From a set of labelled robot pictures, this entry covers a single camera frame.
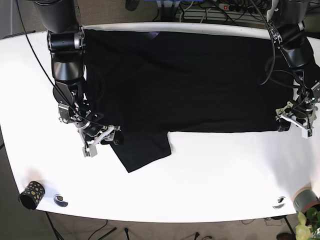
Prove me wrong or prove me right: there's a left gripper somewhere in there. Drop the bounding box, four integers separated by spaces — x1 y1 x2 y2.
275 98 318 139

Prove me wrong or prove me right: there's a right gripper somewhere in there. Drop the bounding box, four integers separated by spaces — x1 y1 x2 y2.
75 122 124 158

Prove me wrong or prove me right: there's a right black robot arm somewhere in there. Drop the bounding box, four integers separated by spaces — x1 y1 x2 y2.
33 0 123 157

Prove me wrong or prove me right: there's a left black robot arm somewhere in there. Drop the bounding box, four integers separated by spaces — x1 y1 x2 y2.
263 0 320 139

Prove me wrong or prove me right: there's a grey flower pot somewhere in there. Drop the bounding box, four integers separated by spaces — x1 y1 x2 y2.
291 187 320 214

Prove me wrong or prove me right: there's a right silver table grommet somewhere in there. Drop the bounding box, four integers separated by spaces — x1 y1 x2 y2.
272 196 287 210

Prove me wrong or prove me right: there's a silver table grommet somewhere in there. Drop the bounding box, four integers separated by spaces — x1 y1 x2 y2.
53 194 69 208
272 196 287 210

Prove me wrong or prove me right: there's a left silver table grommet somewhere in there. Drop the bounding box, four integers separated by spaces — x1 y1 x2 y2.
53 194 69 208

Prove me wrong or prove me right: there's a green potted plant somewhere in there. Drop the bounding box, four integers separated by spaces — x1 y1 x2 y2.
295 207 320 240

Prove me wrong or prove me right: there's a black gold-dotted cup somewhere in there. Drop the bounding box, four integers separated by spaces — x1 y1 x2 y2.
18 181 46 211

